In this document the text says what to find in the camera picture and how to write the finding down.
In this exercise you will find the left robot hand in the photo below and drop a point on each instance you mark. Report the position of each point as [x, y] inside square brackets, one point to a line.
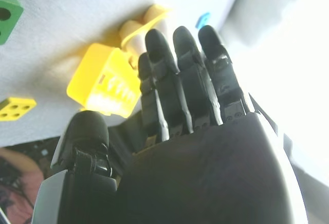
[200, 172]

